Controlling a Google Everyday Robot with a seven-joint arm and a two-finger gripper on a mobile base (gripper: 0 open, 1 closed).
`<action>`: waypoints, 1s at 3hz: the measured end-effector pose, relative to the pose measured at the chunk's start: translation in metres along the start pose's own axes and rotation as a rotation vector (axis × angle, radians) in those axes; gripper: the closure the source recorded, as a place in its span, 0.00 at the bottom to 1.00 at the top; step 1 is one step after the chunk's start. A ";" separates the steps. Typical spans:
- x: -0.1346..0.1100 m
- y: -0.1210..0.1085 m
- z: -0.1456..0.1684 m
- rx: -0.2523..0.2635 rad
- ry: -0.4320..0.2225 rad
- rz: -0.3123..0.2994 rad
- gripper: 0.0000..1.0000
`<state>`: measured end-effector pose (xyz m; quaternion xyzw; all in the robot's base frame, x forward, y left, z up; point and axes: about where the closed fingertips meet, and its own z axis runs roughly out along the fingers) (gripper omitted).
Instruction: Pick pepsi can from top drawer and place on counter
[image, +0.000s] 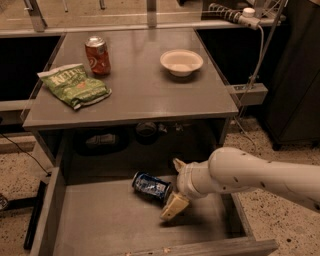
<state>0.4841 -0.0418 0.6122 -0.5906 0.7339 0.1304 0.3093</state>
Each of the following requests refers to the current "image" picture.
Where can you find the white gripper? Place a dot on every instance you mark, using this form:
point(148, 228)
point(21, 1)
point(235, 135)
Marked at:
point(184, 181)

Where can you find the blue pepsi can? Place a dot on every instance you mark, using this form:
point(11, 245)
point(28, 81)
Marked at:
point(151, 186)

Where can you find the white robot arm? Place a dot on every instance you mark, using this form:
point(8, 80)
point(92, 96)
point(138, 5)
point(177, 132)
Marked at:
point(230, 170)

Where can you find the grey counter cabinet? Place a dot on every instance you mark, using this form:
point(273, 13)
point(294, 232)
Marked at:
point(142, 90)

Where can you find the grey open top drawer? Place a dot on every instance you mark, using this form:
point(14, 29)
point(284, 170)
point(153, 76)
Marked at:
point(90, 209)

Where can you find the orange soda can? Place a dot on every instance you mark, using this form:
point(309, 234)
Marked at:
point(97, 55)

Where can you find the white paper bowl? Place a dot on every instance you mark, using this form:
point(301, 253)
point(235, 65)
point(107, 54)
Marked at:
point(180, 62)

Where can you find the dark cabinet on right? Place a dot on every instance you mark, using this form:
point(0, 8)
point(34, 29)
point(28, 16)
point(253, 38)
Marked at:
point(291, 112)

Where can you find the green chip bag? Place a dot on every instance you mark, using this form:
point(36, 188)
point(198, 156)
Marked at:
point(71, 84)

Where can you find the grey metal bracket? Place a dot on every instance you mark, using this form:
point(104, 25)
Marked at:
point(242, 96)

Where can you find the black drawer rail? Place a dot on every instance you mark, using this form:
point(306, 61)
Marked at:
point(36, 212)

